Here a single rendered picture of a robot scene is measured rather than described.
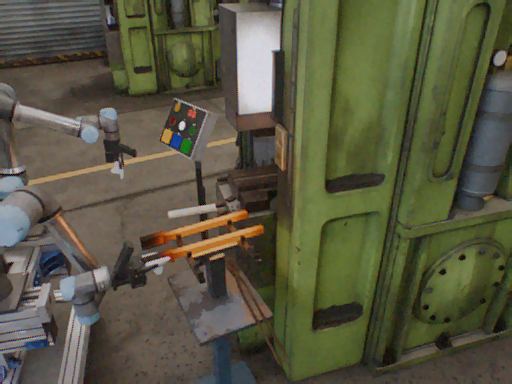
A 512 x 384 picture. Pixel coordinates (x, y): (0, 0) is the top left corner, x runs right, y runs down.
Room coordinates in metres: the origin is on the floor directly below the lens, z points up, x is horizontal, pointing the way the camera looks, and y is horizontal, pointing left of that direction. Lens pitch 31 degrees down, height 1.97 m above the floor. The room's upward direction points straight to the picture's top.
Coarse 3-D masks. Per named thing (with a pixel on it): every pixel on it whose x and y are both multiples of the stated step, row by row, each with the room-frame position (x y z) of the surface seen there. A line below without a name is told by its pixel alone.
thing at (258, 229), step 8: (232, 232) 1.32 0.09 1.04; (240, 232) 1.32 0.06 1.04; (248, 232) 1.32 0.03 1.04; (256, 232) 1.33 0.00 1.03; (208, 240) 1.27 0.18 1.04; (216, 240) 1.27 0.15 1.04; (224, 240) 1.28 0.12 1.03; (232, 240) 1.29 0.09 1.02; (168, 248) 1.21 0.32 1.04; (184, 248) 1.22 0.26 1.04; (192, 248) 1.22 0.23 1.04; (200, 248) 1.23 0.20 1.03; (208, 248) 1.25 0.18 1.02; (144, 256) 1.17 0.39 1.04; (152, 256) 1.17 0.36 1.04; (160, 256) 1.17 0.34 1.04; (168, 256) 1.19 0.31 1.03; (176, 256) 1.19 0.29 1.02
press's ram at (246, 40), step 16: (224, 16) 1.88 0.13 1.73; (240, 16) 1.71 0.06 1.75; (256, 16) 1.73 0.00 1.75; (272, 16) 1.75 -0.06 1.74; (224, 32) 1.89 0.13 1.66; (240, 32) 1.71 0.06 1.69; (256, 32) 1.73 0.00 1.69; (272, 32) 1.75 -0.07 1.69; (224, 48) 1.90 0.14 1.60; (240, 48) 1.71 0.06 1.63; (256, 48) 1.73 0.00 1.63; (272, 48) 1.75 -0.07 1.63; (224, 64) 1.92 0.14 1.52; (240, 64) 1.71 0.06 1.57; (256, 64) 1.73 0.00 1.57; (224, 80) 1.93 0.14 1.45; (240, 80) 1.71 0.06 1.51; (256, 80) 1.73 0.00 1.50; (224, 96) 1.95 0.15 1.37; (240, 96) 1.71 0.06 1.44; (256, 96) 1.73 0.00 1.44; (240, 112) 1.71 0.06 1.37
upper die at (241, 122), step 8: (232, 112) 1.80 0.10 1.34; (256, 112) 1.78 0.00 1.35; (264, 112) 1.79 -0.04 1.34; (232, 120) 1.81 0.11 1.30; (240, 120) 1.76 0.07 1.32; (248, 120) 1.77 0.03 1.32; (256, 120) 1.78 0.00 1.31; (264, 120) 1.79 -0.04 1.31; (272, 120) 1.80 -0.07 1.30; (240, 128) 1.76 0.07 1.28; (248, 128) 1.77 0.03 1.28; (256, 128) 1.78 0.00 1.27
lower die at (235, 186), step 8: (248, 168) 1.97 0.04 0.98; (256, 168) 1.97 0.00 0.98; (264, 168) 1.96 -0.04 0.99; (272, 168) 1.95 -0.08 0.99; (232, 176) 1.85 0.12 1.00; (264, 176) 1.84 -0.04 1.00; (272, 176) 1.85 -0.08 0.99; (232, 184) 1.85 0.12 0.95; (240, 184) 1.78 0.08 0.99; (248, 184) 1.78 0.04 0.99; (256, 184) 1.78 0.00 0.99; (264, 184) 1.79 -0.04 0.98; (272, 184) 1.80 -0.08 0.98; (240, 192) 1.76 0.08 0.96
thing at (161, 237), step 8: (224, 216) 1.43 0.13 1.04; (232, 216) 1.43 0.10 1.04; (240, 216) 1.44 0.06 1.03; (200, 224) 1.38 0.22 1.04; (208, 224) 1.38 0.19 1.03; (216, 224) 1.39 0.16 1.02; (224, 224) 1.41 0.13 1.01; (160, 232) 1.31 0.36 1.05; (168, 232) 1.32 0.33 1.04; (176, 232) 1.32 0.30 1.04; (184, 232) 1.33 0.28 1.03; (192, 232) 1.34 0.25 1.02; (144, 240) 1.26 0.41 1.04; (152, 240) 1.28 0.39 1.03; (160, 240) 1.29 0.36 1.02; (168, 240) 1.30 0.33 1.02; (144, 248) 1.26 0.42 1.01
